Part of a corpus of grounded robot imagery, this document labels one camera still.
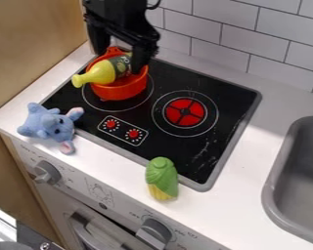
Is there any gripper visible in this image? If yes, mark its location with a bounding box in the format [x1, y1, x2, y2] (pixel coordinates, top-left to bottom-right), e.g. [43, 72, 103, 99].
[81, 11, 162, 75]

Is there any yellow toy bottle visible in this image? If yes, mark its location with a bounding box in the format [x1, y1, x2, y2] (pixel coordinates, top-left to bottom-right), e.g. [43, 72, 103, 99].
[69, 53, 135, 89]

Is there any orange toy pot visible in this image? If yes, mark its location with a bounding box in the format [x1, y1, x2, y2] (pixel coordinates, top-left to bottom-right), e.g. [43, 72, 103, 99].
[84, 46, 151, 102]

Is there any wooden board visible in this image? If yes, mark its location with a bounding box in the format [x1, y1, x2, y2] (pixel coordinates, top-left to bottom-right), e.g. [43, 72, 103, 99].
[0, 0, 90, 235]

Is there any blue plush animal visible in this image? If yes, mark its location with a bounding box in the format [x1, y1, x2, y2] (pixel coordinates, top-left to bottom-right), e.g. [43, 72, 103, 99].
[15, 102, 86, 155]

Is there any toy stove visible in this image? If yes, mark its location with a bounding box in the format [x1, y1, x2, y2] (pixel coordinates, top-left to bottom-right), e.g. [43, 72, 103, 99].
[38, 54, 264, 192]

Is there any green yellow toy corn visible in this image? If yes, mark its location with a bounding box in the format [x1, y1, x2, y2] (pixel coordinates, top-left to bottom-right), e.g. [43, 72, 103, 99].
[143, 156, 181, 201]

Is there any toy sink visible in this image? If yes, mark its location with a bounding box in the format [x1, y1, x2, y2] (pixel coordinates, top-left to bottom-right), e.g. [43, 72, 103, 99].
[259, 115, 313, 249]

